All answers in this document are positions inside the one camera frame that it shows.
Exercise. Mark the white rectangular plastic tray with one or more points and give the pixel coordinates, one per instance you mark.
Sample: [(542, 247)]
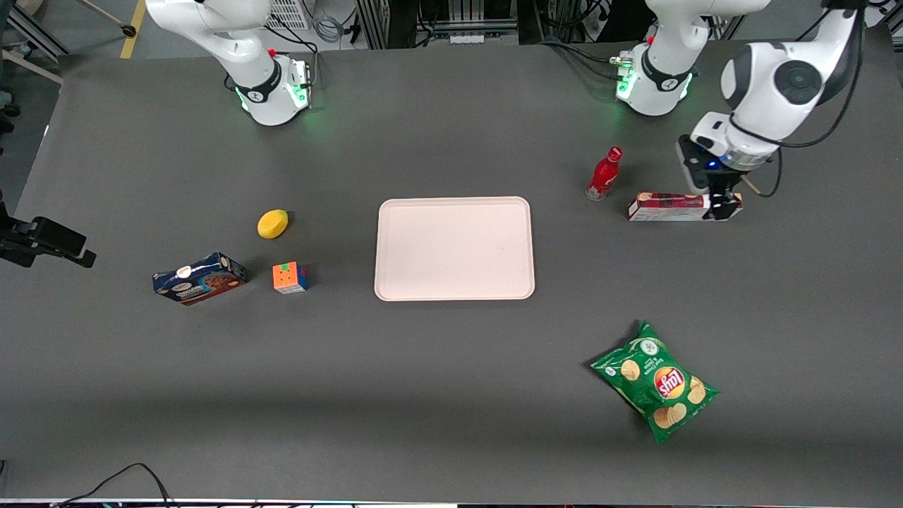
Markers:
[(455, 247)]

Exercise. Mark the dark grey table mat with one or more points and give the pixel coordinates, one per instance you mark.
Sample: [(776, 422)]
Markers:
[(451, 388)]

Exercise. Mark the yellow lemon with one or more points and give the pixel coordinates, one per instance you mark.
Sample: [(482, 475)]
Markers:
[(272, 224)]

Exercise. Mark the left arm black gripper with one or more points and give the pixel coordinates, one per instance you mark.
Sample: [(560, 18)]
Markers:
[(721, 180)]

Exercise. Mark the white perforated box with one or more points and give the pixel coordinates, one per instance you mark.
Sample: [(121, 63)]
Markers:
[(288, 13)]

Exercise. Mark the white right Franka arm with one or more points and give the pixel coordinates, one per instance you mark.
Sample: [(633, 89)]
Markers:
[(226, 35)]

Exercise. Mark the dark blue cookie box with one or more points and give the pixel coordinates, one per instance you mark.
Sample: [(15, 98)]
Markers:
[(201, 279)]

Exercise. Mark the white power strip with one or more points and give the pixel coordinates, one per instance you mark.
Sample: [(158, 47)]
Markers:
[(467, 38)]

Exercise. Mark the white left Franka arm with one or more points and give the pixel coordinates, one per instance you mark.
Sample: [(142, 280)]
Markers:
[(776, 85)]

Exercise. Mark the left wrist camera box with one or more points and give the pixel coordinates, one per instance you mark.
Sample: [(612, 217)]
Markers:
[(690, 166)]

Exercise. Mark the colourful puzzle cube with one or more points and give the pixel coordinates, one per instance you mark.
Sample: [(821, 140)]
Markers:
[(289, 278)]

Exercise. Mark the black clamp-mounted device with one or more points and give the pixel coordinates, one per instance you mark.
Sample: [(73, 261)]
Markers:
[(49, 240)]

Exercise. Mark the red tartan cookie box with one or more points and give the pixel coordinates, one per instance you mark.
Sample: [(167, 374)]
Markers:
[(663, 206)]

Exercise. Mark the aluminium frame rack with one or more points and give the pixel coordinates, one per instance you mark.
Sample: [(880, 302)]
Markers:
[(437, 17)]

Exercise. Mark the green Lay's chips bag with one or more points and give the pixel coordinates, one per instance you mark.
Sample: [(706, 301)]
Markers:
[(656, 381)]

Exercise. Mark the red soda bottle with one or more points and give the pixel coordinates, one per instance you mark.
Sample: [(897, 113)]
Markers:
[(604, 176)]

